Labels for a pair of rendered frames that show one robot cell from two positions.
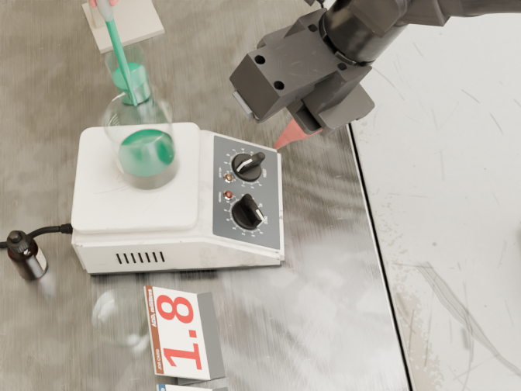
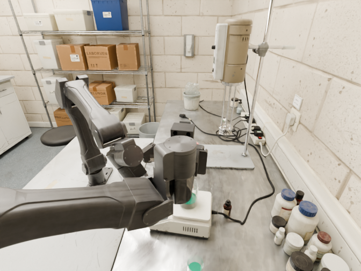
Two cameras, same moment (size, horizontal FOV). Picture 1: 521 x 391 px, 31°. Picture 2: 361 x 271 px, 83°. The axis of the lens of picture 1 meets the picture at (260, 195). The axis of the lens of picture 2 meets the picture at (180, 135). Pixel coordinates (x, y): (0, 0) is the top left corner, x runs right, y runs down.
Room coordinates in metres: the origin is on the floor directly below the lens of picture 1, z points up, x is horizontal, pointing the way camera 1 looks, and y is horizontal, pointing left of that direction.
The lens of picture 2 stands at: (0.99, 0.12, 1.50)
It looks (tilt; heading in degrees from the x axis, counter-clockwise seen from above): 29 degrees down; 185
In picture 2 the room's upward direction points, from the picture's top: straight up
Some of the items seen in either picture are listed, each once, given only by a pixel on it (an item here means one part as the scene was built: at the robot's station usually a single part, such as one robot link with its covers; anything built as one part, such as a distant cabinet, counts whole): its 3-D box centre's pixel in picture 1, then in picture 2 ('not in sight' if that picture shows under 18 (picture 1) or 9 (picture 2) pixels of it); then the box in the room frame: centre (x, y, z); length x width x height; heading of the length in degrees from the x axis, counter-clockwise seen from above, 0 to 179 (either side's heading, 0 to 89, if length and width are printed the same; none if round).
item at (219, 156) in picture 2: not in sight; (220, 155); (0.11, 0.25, 0.91); 0.30 x 0.20 x 0.01; 92
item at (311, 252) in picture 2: not in sight; (309, 256); (0.63, 0.45, 0.94); 0.03 x 0.03 x 0.07
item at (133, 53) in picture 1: (129, 75); (195, 269); (0.69, 0.13, 0.93); 0.04 x 0.04 x 0.06
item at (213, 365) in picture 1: (184, 331); not in sight; (0.37, 0.09, 0.92); 0.09 x 0.06 x 0.04; 5
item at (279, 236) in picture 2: not in sight; (280, 235); (0.57, 0.39, 0.93); 0.02 x 0.02 x 0.06
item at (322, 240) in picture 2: not in sight; (319, 245); (0.60, 0.48, 0.94); 0.05 x 0.05 x 0.09
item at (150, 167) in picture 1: (145, 142); (188, 195); (0.52, 0.10, 1.03); 0.07 x 0.06 x 0.08; 158
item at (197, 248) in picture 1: (170, 199); (184, 211); (0.51, 0.09, 0.94); 0.22 x 0.13 x 0.08; 85
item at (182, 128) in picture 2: not in sight; (183, 144); (0.63, 0.09, 1.28); 0.07 x 0.06 x 0.11; 85
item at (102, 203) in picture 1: (137, 176); (192, 203); (0.51, 0.12, 0.98); 0.12 x 0.12 x 0.01; 85
